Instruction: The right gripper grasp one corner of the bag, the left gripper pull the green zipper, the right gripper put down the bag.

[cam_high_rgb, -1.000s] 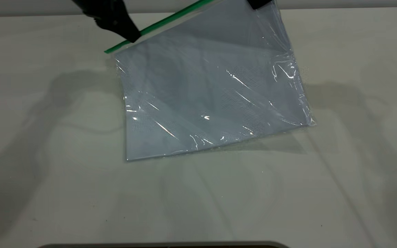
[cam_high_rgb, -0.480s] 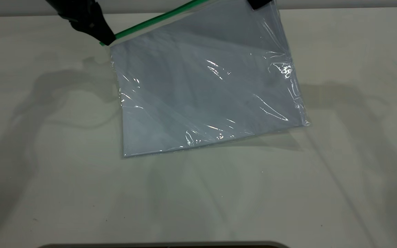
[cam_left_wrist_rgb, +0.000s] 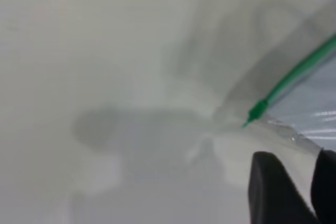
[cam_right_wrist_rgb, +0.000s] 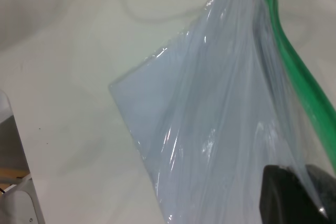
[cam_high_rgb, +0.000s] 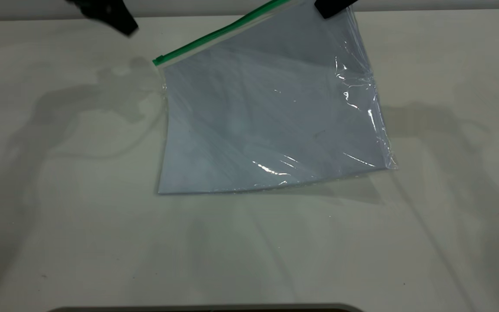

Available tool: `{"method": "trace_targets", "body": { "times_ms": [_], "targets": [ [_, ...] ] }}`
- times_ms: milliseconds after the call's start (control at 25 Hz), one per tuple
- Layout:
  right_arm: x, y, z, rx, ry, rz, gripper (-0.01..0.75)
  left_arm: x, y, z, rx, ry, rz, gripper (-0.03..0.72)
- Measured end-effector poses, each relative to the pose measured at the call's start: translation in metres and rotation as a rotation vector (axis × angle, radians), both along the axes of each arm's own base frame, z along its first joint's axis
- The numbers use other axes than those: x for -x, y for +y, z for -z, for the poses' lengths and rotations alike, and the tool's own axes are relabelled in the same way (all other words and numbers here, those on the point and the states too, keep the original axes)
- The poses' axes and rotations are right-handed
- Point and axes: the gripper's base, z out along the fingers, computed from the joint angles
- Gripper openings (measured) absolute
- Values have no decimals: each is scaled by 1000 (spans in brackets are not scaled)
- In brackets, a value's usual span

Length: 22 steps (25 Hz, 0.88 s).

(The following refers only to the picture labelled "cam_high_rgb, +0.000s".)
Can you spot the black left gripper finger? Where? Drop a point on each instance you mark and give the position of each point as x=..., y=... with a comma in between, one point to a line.
x=124, y=17
x=111, y=22

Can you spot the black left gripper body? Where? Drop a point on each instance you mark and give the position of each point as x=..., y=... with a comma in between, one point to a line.
x=89, y=6

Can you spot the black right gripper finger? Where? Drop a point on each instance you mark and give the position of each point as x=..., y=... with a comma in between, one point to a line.
x=332, y=6

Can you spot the green zipper slider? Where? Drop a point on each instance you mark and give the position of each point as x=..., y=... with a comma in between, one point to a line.
x=158, y=60

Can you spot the clear zip bag green zipper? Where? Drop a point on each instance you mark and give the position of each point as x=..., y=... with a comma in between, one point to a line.
x=267, y=108

